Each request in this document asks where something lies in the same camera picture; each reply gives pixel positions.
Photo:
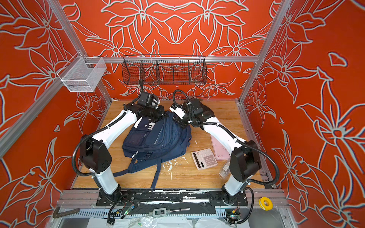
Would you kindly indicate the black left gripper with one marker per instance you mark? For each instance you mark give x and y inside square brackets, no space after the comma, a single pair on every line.
[161,114]

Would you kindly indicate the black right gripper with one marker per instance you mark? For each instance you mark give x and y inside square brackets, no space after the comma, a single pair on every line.
[179,121]

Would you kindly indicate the navy blue student backpack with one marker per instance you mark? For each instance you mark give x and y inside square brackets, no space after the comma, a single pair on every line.
[149,144]

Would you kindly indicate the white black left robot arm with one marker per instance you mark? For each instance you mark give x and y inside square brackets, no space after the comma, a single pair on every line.
[91,156]

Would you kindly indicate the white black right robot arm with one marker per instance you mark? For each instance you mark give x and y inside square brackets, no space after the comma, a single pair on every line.
[244,155]

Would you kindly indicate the pink white calculator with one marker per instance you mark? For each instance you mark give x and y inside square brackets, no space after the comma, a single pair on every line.
[204,159]

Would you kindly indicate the pink pencil case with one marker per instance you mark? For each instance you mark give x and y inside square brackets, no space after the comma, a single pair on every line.
[221,154]

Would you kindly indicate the yellow tape roll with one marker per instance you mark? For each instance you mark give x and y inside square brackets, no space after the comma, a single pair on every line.
[265,203]

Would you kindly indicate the brown bent metal bar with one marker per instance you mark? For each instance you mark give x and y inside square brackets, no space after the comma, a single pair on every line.
[57,214]

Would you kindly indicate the black wire wall basket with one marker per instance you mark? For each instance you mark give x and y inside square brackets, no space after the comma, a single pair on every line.
[164,70]

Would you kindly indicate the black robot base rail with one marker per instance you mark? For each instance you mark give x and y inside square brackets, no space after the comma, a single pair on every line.
[211,197]

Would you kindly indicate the white wire mesh basket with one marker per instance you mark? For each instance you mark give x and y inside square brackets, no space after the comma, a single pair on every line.
[80,76]

